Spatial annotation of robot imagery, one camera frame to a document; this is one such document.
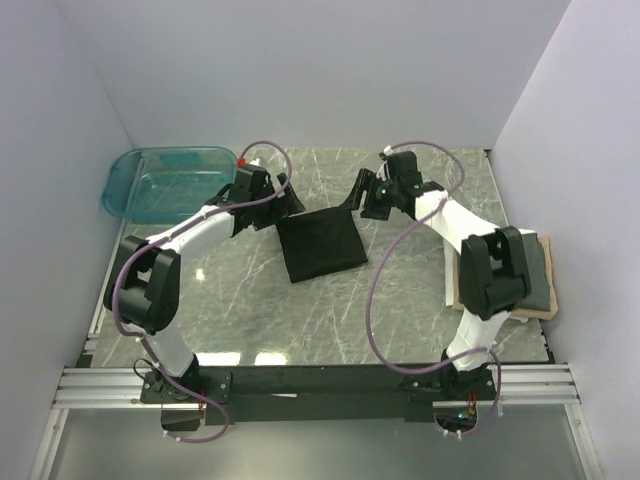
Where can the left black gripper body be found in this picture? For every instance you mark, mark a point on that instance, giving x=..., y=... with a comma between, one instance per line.
x=267, y=213

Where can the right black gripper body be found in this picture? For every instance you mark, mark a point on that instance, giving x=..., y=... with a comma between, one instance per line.
x=384, y=200

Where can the black t shirt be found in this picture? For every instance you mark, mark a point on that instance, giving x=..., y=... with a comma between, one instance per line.
x=320, y=243

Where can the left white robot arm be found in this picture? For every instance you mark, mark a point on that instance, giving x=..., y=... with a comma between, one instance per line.
x=143, y=289

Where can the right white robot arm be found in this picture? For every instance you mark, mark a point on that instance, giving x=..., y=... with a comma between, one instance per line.
x=471, y=346

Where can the teal plastic bin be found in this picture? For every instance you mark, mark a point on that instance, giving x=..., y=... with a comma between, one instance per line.
x=166, y=185

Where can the brown cardboard board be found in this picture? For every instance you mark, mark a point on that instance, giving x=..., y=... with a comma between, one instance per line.
x=452, y=295

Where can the folded dark grey shirt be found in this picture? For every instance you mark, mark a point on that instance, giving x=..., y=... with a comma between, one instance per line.
x=539, y=298

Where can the black base crossbar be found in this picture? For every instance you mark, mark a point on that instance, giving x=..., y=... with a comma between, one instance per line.
x=245, y=394

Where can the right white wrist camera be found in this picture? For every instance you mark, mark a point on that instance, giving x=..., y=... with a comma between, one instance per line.
x=385, y=171

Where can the aluminium frame rail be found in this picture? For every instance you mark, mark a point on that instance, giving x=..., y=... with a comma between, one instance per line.
x=120, y=388

